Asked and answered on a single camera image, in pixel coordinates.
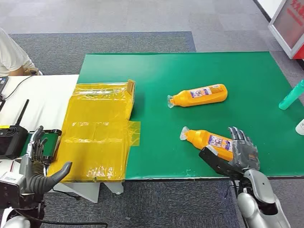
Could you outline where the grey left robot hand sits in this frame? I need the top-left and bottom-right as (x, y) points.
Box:
(20, 125), (72, 197)

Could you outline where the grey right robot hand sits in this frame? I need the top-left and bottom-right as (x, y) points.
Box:
(198, 126), (260, 179)

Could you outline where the orange bottle with label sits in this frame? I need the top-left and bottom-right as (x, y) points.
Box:
(180, 126), (235, 162)
(167, 84), (228, 109)

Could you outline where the white bottle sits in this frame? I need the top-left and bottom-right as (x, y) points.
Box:
(296, 119), (304, 136)

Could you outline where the teal green bottle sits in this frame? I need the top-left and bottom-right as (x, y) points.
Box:
(278, 79), (304, 111)

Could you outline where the black framed green tray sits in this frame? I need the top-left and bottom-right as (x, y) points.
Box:
(21, 129), (63, 164)

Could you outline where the black radio device with antenna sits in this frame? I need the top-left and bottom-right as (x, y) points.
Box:
(0, 99), (29, 160)

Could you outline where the green table mat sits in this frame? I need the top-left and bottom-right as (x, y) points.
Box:
(77, 52), (304, 181)

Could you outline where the yellow taped cardboard box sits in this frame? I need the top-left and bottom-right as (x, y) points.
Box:
(48, 79), (141, 183)

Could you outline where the black laptop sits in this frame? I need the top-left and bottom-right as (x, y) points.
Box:
(0, 76), (9, 112)

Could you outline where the person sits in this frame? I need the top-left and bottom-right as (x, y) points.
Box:
(0, 28), (44, 77)

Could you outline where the white red display stand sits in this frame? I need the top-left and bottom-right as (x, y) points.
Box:
(268, 0), (304, 60)

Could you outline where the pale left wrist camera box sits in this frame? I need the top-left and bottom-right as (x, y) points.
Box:
(0, 172), (27, 209)

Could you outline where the black cable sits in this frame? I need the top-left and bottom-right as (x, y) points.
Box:
(4, 75), (36, 101)

